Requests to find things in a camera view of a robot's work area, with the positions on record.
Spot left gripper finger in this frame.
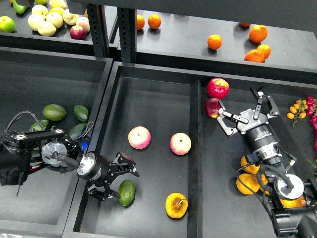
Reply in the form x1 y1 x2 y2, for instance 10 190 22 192
87 180 121 201
112 152 140 177

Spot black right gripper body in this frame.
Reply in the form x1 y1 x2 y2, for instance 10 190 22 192
237 109 282 166

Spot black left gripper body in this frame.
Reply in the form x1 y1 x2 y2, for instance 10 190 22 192
77 152 115 187

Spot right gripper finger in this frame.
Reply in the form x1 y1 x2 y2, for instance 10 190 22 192
217 100 249 137
250 86 280 119

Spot green avocado near arm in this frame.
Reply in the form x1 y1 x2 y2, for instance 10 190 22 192
68 123 87 140

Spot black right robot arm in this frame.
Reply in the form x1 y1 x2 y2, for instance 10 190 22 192
217 87 317 238

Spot yellow pear under arm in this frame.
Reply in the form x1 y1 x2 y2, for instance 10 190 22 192
240 156 260 175

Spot yellow pear in bin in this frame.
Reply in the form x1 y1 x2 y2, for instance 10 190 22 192
236 174 262 195

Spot small dark avocado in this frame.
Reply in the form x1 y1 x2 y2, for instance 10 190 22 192
73 105 90 122

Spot green avocado top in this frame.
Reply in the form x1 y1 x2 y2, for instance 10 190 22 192
42 104 67 121

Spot pale yellow pear front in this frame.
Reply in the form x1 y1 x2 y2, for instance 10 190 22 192
37 21 56 37

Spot pale yellow pear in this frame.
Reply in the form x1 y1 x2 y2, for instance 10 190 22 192
28 14 45 31
46 12 63 29
62 8 79 26
37 21 56 37

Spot pale yellow pear right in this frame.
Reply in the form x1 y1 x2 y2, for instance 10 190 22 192
62 8 79 26

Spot pale yellow pear centre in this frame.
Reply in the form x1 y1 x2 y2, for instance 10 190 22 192
46 12 63 29

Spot pale yellow pear left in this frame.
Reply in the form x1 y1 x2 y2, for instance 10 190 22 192
28 14 45 31

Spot pink apple left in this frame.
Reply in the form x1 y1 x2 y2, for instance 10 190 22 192
128 126 151 149

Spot pink apple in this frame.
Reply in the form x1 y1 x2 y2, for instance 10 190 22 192
128 126 151 149
170 132 192 156

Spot orange on shelf front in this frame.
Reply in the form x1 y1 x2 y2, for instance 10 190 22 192
244 49 265 62

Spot cherry tomato bunch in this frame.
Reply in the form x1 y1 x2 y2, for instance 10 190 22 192
287 100 308 127

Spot bright red apple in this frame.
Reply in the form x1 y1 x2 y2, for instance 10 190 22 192
207 78 230 99

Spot orange on shelf right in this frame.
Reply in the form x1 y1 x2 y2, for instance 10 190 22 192
257 44 271 59

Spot red chili peppers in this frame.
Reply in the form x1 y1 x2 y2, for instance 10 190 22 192
307 96 317 150

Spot pink apple right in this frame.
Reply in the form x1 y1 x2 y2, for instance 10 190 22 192
170 132 192 156

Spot black centre bin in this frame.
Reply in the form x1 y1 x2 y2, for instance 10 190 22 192
62 61 317 238

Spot black bin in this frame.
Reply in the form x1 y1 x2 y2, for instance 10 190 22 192
0 47 112 238
62 61 317 238

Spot large orange on shelf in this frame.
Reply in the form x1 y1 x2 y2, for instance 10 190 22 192
249 24 268 43

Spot orange on shelf middle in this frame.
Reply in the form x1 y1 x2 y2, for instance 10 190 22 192
207 34 222 50

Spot black left bin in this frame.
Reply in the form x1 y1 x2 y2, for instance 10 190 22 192
0 47 112 238

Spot dark red shelf apple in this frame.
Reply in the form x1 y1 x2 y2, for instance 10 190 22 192
69 25 86 40

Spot orange on shelf left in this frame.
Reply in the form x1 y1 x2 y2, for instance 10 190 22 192
136 14 145 31

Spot pink peach on shelf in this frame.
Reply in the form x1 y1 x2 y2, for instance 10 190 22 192
76 16 90 33

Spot green apple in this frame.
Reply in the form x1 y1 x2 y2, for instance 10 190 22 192
0 16 15 33

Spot black shelf post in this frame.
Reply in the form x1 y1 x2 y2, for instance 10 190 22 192
87 3 109 58

